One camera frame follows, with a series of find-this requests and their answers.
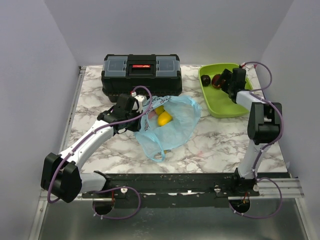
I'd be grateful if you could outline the red fake fruit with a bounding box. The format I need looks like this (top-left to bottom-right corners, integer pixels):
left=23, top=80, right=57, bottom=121
left=211, top=74, right=222, bottom=89

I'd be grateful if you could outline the dark purple fake fruit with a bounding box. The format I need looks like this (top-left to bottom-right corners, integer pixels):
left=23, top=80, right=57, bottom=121
left=200, top=74, right=212, bottom=87

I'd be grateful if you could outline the yellow fake lemon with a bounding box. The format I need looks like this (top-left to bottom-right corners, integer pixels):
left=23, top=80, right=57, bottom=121
left=157, top=111, right=173, bottom=127

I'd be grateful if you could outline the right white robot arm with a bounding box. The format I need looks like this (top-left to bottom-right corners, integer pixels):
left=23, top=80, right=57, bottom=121
left=211, top=67, right=283, bottom=196

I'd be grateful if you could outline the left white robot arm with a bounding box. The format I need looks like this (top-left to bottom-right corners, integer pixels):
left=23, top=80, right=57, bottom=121
left=40, top=93, right=147, bottom=203

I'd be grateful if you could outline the green plastic tray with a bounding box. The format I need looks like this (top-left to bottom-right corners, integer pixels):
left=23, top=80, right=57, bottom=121
left=198, top=63, right=249, bottom=119

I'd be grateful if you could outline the black plastic toolbox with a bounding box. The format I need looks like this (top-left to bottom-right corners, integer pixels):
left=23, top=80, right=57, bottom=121
left=101, top=54, right=183, bottom=103

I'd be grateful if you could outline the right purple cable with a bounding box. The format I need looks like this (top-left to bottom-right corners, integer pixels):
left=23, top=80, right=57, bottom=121
left=239, top=61, right=286, bottom=219

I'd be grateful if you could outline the purple cable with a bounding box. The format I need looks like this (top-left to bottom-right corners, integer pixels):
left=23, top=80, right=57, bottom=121
left=239, top=61, right=286, bottom=219
left=47, top=86, right=153, bottom=221

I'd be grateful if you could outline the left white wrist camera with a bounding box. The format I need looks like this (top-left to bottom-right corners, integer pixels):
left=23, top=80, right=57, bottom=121
left=131, top=92, right=147, bottom=113

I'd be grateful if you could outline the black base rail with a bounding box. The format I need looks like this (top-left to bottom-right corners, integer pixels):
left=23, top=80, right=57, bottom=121
left=82, top=172, right=278, bottom=210

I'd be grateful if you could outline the aluminium frame rail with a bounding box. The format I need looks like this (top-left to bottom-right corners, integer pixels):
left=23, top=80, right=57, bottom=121
left=27, top=66, right=305, bottom=240

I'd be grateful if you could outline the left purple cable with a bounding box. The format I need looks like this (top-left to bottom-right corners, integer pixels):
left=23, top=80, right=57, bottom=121
left=47, top=86, right=153, bottom=221

